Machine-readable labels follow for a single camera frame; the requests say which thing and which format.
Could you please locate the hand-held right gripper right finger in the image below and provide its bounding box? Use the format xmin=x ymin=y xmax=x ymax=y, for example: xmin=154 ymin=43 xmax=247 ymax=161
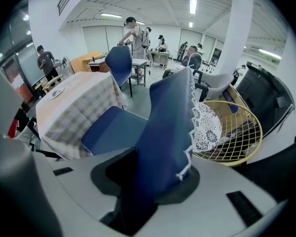
xmin=135 ymin=158 xmax=290 ymax=237

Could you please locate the yellow wire chair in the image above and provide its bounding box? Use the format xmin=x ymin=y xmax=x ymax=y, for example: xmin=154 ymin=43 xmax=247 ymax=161
xmin=192 ymin=100 xmax=263 ymax=167

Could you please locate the floral round cushion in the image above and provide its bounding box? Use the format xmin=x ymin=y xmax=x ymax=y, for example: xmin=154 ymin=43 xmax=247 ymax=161
xmin=191 ymin=101 xmax=223 ymax=154

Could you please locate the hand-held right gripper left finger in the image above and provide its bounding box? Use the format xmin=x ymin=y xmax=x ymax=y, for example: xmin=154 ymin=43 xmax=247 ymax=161
xmin=33 ymin=146 xmax=138 ymax=237

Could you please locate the light wooden desk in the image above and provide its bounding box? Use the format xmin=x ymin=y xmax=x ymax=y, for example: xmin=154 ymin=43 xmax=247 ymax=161
xmin=69 ymin=51 xmax=102 ymax=74

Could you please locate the table with checked tablecloth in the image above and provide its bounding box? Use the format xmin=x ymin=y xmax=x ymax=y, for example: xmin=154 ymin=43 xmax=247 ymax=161
xmin=36 ymin=71 xmax=128 ymax=160

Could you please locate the cardboard box with blue print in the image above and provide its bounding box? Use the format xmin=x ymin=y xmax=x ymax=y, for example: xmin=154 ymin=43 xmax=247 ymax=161
xmin=221 ymin=84 xmax=253 ymax=115

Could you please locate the white round plate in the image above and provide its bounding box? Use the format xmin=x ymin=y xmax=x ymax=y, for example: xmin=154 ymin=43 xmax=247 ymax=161
xmin=50 ymin=87 xmax=65 ymax=100

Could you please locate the white sink cabinet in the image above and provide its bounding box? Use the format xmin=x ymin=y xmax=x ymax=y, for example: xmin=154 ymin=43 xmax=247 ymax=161
xmin=88 ymin=58 xmax=111 ymax=73
xmin=131 ymin=58 xmax=148 ymax=88

